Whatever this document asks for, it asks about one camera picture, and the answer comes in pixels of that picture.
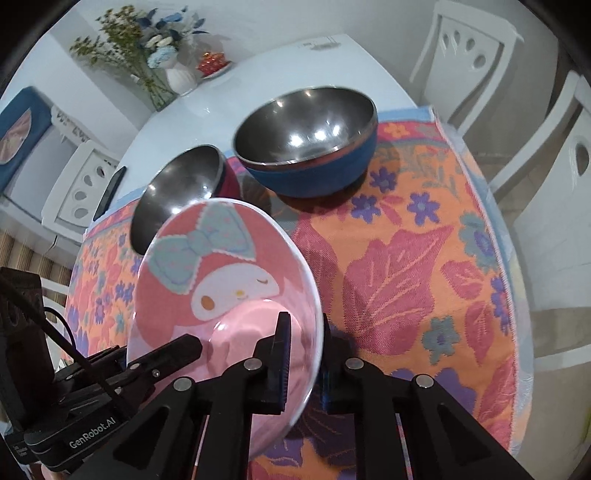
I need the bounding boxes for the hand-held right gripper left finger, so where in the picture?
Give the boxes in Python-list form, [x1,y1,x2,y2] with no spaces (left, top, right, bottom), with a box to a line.
[104,311,293,480]

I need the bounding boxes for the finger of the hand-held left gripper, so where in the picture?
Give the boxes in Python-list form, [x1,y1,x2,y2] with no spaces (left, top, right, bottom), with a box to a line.
[55,345,158,407]
[124,334,204,379]

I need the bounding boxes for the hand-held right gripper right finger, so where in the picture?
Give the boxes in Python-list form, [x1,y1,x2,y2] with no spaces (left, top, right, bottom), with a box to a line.
[318,314,539,480]

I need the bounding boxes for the pink cartoon bowl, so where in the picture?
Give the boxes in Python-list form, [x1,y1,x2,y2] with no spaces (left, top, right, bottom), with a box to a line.
[126,198,321,455]

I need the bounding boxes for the red steel bowl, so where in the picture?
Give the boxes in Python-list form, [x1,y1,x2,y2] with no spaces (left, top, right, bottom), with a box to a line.
[129,144,241,254]

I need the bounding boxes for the blue steel bowl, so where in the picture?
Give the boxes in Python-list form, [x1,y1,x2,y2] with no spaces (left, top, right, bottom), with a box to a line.
[232,86,378,198]

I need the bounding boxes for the orange floral tablecloth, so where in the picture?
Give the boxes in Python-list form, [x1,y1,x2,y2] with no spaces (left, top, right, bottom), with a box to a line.
[62,105,522,480]

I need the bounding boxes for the white refrigerator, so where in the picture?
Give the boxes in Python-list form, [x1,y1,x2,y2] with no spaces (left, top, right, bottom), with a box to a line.
[0,85,88,241]

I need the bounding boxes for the black smartphone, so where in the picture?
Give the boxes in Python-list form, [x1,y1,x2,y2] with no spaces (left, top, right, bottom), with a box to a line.
[93,166,127,221]

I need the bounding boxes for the blue refrigerator cover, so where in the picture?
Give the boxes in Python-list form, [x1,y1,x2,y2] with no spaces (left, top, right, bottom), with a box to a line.
[0,86,51,192]

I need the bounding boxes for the white corner shelf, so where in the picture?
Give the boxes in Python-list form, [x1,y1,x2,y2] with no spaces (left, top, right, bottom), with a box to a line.
[51,104,93,144]

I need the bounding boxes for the white ribbed vase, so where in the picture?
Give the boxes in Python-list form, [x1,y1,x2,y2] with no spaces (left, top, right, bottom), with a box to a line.
[165,62,199,95]

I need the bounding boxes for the red lidded teacup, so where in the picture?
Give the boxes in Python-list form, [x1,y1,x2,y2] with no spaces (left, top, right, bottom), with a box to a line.
[196,52,232,79]

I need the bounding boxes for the blue and white flowers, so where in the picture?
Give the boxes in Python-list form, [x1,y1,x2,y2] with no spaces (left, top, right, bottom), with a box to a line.
[148,4,208,70]

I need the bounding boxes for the glass vase with greenery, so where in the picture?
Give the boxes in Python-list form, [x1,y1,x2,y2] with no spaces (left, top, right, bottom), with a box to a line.
[69,4,158,84]

